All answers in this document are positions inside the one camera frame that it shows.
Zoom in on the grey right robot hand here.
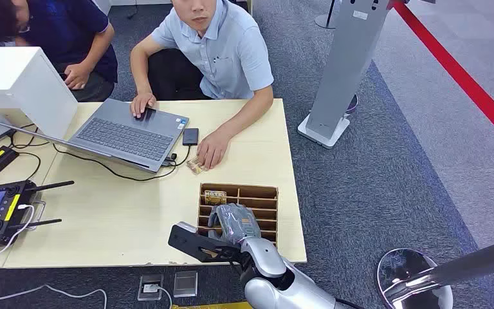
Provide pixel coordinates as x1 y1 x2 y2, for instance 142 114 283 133
207 203 262 245

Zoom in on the gold hotel card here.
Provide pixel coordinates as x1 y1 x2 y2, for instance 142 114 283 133
204 190 228 206

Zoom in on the cardboard card holder box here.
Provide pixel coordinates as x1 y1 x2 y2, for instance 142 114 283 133
196 183 279 248

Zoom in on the person's left hand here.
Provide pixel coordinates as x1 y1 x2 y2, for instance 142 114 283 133
196 129 231 171

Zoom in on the person's hand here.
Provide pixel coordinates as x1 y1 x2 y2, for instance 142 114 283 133
196 129 231 171
130 92 158 119
63 63 91 91

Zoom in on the person's right hand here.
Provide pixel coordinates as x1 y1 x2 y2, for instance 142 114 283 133
130 92 158 119

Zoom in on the person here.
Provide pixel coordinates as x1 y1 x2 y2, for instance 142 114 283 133
129 0 275 171
0 0 119 103

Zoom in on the clear plastic wrapper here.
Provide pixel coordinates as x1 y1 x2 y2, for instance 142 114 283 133
186 156 208 175

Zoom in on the closed floor socket plate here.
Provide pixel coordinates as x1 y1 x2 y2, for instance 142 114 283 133
172 270 199 299

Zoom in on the yellow floor strip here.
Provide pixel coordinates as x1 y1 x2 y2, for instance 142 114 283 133
172 301 253 309

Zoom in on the black rectangular phone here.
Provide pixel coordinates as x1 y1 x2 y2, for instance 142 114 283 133
182 127 200 147

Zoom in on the floor socket with plug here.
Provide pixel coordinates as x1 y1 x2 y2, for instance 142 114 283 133
136 274 164 302

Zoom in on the grey laptop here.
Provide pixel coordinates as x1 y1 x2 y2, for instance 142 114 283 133
0 98 190 174

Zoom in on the shoe behind kiosk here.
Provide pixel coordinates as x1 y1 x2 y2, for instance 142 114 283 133
343 94 360 115

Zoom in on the grey kiosk stand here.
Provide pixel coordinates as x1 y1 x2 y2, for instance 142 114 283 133
297 0 396 149

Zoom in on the round stanchion base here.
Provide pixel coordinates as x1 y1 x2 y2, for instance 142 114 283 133
315 0 342 30

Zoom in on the black remote controller with screen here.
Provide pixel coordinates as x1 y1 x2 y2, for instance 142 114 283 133
0 180 76 251

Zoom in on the white box cabinet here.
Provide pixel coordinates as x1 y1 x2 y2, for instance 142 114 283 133
0 46 79 140

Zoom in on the red barrier belt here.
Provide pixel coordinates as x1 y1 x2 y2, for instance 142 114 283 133
393 1 494 154

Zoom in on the white socket plug cable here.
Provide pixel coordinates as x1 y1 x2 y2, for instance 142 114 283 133
156 285 174 309

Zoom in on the black laptop cable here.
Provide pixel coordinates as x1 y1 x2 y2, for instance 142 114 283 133
52 144 193 183

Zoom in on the white floor cable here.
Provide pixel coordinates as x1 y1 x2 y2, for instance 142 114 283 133
0 284 109 309

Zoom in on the white controller cable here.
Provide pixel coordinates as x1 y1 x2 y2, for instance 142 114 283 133
0 204 37 258

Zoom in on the thin black desk cable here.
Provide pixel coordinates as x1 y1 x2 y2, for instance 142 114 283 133
0 123 51 182

